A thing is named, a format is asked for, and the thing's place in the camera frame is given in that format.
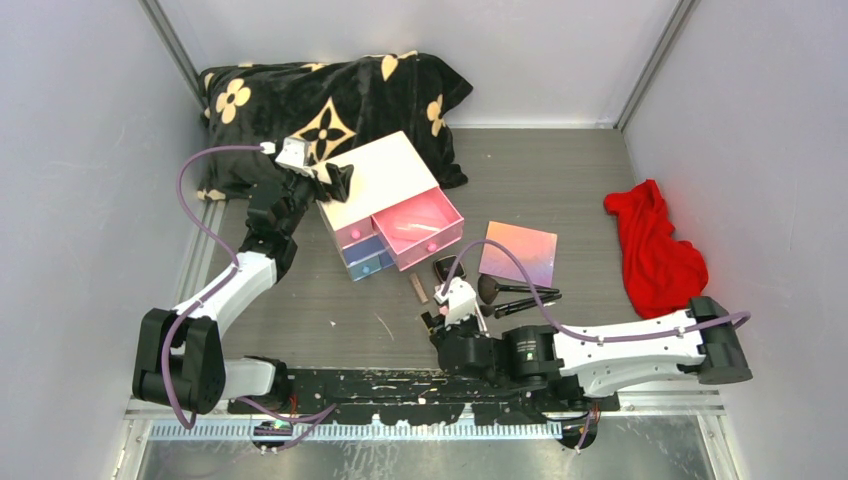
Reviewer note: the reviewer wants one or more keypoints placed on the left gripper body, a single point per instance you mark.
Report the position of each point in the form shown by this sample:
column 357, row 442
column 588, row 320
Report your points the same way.
column 306, row 190

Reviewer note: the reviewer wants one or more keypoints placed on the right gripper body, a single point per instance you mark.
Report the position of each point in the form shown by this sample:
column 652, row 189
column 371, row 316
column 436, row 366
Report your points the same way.
column 467, row 326

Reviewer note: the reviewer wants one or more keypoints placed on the white drawer organizer box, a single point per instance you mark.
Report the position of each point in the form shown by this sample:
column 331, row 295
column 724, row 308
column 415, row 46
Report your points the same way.
column 387, row 171

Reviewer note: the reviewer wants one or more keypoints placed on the black square compact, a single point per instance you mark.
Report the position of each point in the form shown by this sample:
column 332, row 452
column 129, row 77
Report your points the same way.
column 443, row 266

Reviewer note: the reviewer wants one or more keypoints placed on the pink drawer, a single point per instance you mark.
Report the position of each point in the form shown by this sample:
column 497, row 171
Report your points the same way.
column 432, row 203
column 355, row 232

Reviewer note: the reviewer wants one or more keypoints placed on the holographic pink palette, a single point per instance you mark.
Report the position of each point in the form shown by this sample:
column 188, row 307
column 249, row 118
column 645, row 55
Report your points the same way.
column 535, row 249

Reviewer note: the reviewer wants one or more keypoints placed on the black gold lipstick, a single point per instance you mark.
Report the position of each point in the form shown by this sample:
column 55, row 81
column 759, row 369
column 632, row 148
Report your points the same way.
column 431, row 322

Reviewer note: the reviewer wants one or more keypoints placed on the translucent plastic jar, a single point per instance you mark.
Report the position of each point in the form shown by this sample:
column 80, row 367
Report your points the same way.
column 413, row 228

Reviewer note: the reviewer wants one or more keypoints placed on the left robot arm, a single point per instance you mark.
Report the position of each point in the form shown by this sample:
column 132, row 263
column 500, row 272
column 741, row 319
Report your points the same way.
column 179, row 360

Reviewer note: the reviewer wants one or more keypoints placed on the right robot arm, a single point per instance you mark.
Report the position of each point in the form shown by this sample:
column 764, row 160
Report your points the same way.
column 699, row 340

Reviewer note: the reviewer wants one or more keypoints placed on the white makeup pencil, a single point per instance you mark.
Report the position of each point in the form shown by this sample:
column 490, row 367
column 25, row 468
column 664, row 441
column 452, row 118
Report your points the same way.
column 481, row 323

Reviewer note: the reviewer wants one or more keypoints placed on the black makeup brush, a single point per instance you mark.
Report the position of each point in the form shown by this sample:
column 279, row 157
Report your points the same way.
column 506, row 309

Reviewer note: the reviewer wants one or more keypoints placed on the large powder brush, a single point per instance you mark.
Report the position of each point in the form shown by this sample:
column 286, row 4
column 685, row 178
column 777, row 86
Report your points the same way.
column 488, row 288

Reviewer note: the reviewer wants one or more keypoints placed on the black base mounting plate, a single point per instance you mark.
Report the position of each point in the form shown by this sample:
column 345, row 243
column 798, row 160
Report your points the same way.
column 426, row 397

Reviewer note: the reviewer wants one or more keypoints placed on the blue bottom left drawer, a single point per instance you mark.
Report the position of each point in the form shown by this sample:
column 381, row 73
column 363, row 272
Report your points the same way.
column 364, row 267

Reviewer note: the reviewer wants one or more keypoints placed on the black floral plush blanket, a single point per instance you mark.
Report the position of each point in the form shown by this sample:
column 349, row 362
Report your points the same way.
column 334, row 107

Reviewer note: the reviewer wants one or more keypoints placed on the red cloth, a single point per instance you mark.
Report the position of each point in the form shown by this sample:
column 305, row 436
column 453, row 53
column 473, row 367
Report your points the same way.
column 659, row 273

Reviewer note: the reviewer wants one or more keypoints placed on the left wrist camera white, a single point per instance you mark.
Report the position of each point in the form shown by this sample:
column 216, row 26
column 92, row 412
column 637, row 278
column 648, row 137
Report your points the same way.
column 290, row 154

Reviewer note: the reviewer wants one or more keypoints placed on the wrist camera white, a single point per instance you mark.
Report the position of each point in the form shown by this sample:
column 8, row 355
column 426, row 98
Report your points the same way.
column 290, row 154
column 457, row 301

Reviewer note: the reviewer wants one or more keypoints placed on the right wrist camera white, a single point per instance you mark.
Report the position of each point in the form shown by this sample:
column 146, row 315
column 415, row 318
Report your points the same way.
column 457, row 301

